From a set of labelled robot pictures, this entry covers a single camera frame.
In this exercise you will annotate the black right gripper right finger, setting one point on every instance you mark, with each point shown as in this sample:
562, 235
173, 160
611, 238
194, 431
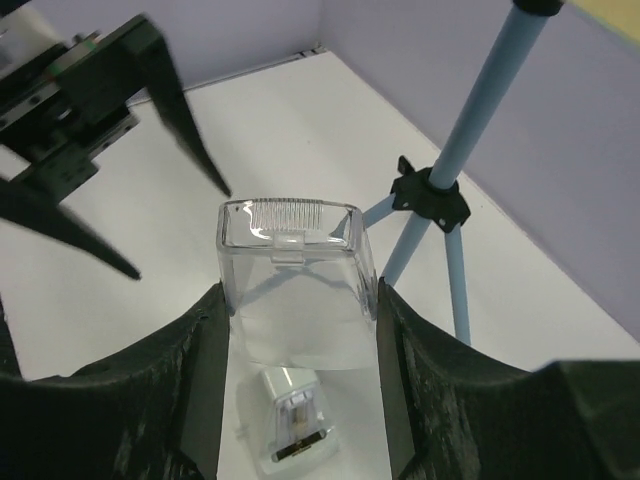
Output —
452, 412

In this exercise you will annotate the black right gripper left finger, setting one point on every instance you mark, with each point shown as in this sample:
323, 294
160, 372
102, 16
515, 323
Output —
152, 410

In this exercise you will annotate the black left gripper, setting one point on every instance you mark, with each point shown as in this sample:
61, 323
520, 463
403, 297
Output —
40, 125

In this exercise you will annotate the clear plastic metronome cover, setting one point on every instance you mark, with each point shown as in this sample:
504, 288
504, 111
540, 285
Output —
299, 281

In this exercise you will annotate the light blue music stand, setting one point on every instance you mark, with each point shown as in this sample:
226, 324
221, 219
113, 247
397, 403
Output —
432, 194

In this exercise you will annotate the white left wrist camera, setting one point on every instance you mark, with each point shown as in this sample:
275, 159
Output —
25, 34

